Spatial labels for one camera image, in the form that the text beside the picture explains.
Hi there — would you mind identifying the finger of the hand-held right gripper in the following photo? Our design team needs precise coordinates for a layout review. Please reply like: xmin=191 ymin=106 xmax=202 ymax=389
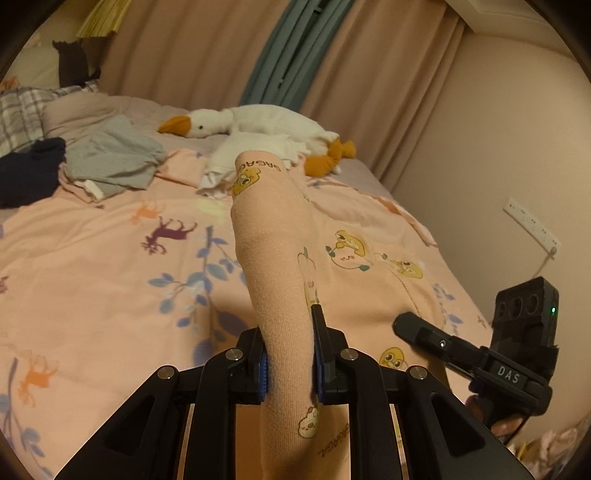
xmin=392 ymin=311 xmax=486 ymax=376

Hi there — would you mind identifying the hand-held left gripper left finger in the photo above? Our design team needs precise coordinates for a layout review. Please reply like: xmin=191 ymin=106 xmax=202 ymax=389
xmin=54 ymin=327 xmax=270 ymax=480

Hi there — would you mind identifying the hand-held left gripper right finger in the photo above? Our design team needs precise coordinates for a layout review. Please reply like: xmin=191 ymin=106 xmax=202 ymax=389
xmin=310 ymin=304 xmax=532 ymax=480

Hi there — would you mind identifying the pink cartoon print garment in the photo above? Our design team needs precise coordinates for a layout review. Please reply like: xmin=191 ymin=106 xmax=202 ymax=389
xmin=228 ymin=150 xmax=468 ymax=480

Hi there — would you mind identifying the person's right hand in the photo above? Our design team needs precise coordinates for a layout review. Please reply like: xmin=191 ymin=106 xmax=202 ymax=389
xmin=491 ymin=412 xmax=523 ymax=435

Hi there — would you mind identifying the white power strip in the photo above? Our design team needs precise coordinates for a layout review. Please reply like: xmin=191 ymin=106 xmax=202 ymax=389
xmin=503 ymin=198 xmax=562 ymax=250

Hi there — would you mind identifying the pink printed blanket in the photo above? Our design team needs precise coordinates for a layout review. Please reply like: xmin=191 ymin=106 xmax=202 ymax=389
xmin=0 ymin=138 xmax=495 ymax=480

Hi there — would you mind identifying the lavender bed sheet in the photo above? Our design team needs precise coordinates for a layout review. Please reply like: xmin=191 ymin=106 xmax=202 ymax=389
xmin=295 ymin=154 xmax=399 ymax=202

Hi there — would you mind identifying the white garment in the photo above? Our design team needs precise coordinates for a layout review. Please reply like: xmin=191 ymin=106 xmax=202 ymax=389
xmin=198 ymin=131 xmax=308 ymax=200

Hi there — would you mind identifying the white goose plush toy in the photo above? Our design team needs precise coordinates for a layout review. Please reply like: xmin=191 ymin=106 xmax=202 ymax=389
xmin=157 ymin=104 xmax=359 ymax=177

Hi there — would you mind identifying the grey garment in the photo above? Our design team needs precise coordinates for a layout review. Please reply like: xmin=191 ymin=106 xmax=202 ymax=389
xmin=60 ymin=114 xmax=168 ymax=200

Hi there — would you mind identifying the beige curtain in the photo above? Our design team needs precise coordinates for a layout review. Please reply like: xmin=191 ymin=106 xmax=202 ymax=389
xmin=99 ymin=0 xmax=468 ymax=162

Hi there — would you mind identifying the navy garment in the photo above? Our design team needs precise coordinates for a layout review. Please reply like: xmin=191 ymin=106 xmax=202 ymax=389
xmin=0 ymin=137 xmax=68 ymax=209

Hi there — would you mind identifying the teal curtain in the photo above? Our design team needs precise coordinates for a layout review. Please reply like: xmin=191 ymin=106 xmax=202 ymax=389
xmin=239 ymin=0 xmax=357 ymax=110

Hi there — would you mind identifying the plaid cloth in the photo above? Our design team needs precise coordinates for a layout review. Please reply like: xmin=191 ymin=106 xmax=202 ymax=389
xmin=0 ymin=80 xmax=100 ymax=158

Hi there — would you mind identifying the dark brown cloth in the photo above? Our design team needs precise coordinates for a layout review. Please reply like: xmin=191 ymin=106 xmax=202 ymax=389
xmin=52 ymin=39 xmax=102 ymax=88

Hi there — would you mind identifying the pale pillow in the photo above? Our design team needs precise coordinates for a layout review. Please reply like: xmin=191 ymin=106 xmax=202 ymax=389
xmin=2 ymin=44 xmax=63 ymax=91

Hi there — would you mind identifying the white cable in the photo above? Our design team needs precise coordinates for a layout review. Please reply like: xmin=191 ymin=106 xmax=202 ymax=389
xmin=522 ymin=247 xmax=558 ymax=297

